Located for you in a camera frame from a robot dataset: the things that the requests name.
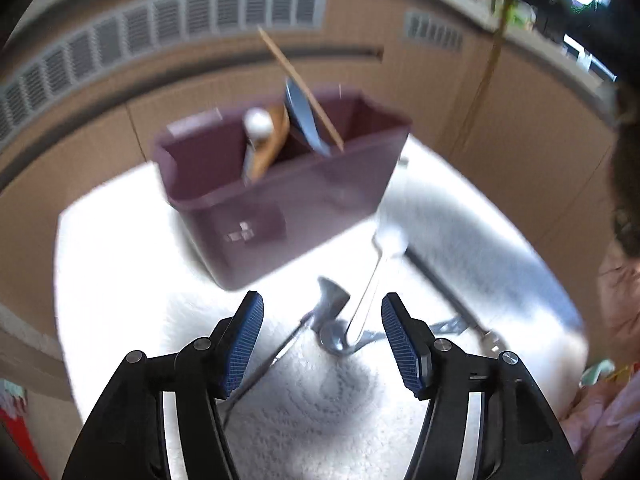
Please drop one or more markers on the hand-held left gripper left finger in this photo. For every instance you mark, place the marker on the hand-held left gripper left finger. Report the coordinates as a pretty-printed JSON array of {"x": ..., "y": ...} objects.
[{"x": 242, "y": 347}]

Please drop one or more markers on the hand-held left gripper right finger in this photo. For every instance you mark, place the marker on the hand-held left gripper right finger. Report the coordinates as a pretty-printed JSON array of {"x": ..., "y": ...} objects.
[{"x": 400, "y": 345}]

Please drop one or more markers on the long metal spoon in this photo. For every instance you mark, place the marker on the long metal spoon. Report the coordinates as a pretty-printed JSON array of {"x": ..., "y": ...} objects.
[{"x": 332, "y": 339}]

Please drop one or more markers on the white plastic spoon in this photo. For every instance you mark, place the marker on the white plastic spoon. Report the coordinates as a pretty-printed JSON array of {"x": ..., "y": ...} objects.
[{"x": 372, "y": 280}]

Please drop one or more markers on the purple plastic utensil bin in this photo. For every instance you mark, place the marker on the purple plastic utensil bin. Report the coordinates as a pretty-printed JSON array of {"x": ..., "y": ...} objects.
[{"x": 300, "y": 220}]

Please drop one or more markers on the white ball-topped utensil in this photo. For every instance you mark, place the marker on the white ball-topped utensil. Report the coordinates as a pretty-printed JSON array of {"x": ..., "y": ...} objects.
[{"x": 257, "y": 122}]

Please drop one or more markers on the wooden chopstick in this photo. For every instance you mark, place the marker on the wooden chopstick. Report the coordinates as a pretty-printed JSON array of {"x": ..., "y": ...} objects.
[{"x": 300, "y": 82}]

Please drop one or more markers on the dark chopstick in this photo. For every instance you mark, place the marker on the dark chopstick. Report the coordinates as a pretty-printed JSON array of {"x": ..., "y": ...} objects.
[{"x": 445, "y": 290}]

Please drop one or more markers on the wooden spoon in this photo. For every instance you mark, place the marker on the wooden spoon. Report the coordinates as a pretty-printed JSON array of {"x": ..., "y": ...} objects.
[{"x": 270, "y": 150}]

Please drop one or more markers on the person's pink garment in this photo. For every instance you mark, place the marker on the person's pink garment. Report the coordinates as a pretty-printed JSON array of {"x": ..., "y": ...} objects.
[{"x": 617, "y": 310}]

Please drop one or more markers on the blue spoon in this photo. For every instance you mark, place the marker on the blue spoon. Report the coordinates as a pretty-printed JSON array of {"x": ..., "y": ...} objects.
[{"x": 302, "y": 115}]

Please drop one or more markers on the red sheet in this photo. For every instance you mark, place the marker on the red sheet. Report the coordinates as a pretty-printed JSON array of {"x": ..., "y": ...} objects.
[{"x": 15, "y": 432}]

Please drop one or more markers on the wooden cabinet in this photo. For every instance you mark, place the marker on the wooden cabinet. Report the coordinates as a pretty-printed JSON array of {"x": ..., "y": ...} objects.
[{"x": 525, "y": 135}]

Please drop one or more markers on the person's dark hair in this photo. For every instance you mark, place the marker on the person's dark hair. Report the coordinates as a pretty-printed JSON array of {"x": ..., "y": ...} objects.
[{"x": 627, "y": 160}]

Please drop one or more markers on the small grey vent grille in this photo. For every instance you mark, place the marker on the small grey vent grille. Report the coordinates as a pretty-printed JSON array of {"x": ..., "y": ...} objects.
[{"x": 434, "y": 31}]

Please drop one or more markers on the long grey vent grille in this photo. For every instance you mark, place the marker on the long grey vent grille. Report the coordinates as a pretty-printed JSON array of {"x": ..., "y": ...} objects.
[{"x": 150, "y": 20}]

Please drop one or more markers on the green bag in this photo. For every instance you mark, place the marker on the green bag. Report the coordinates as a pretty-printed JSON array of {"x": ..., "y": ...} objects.
[{"x": 520, "y": 12}]

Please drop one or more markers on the window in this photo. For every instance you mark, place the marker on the window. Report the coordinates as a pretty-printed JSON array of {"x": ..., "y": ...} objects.
[{"x": 585, "y": 10}]

